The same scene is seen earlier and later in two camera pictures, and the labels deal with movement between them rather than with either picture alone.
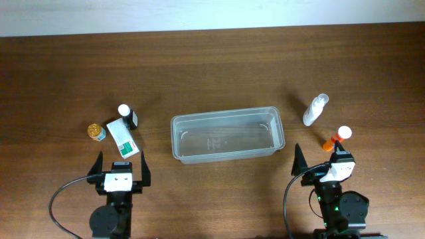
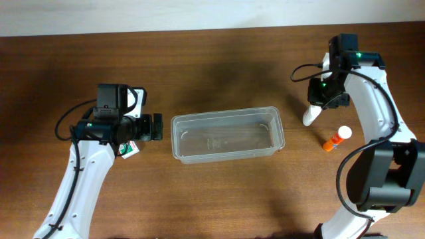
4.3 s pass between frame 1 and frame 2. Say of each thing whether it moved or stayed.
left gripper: moved
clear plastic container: stayed
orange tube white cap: stayed
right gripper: moved
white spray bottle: stayed
